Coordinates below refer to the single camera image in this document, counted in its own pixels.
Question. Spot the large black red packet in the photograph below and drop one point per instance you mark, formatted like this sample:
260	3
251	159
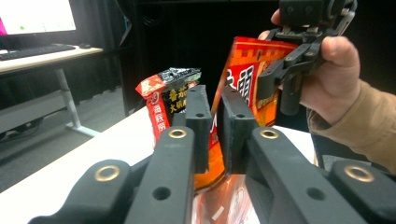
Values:
162	93

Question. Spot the white table mat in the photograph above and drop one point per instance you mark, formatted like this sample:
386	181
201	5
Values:
77	155

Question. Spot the computer monitor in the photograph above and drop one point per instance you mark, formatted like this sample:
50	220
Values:
34	14

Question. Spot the black curtain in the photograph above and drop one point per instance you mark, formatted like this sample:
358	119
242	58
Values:
186	37

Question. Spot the black keyboard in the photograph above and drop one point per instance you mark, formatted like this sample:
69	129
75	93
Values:
34	51

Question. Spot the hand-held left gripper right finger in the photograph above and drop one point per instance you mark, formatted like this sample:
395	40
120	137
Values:
280	174

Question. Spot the orange soup base packet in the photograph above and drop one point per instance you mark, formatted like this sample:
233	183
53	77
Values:
246	56

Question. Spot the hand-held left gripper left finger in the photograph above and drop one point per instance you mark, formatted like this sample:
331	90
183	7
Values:
174	174

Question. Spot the desk with white metal legs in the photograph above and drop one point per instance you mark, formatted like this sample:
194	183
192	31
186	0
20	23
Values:
37	60

